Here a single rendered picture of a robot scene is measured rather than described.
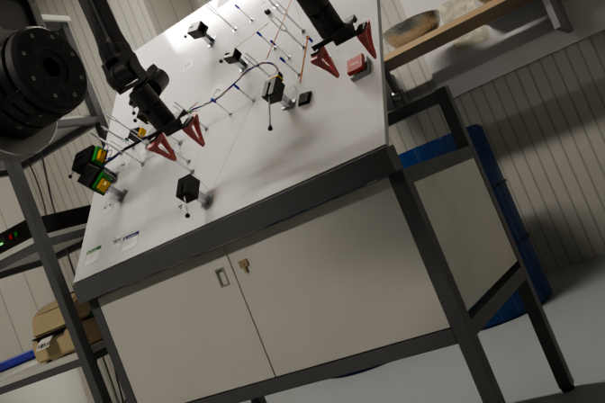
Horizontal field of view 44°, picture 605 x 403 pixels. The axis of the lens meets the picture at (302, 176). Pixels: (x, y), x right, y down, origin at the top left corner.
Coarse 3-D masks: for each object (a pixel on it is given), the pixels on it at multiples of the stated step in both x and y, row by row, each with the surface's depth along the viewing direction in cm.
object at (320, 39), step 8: (328, 8) 154; (312, 16) 155; (320, 16) 155; (328, 16) 155; (336, 16) 156; (352, 16) 158; (312, 24) 157; (320, 24) 155; (328, 24) 155; (336, 24) 156; (344, 24) 157; (352, 24) 155; (320, 32) 157; (328, 32) 156; (336, 32) 155; (320, 40) 158; (328, 40) 157; (312, 48) 158
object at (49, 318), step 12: (48, 312) 254; (60, 312) 250; (84, 312) 251; (36, 324) 255; (48, 324) 252; (60, 324) 249; (84, 324) 249; (96, 324) 254; (36, 336) 255; (48, 336) 249; (60, 336) 247; (96, 336) 252; (36, 348) 252; (48, 348) 250; (60, 348) 247; (72, 348) 245; (48, 360) 251
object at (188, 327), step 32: (224, 256) 209; (128, 288) 229; (160, 288) 223; (192, 288) 217; (224, 288) 211; (128, 320) 231; (160, 320) 225; (192, 320) 219; (224, 320) 213; (128, 352) 233; (160, 352) 227; (192, 352) 220; (224, 352) 214; (256, 352) 209; (160, 384) 228; (192, 384) 222; (224, 384) 216
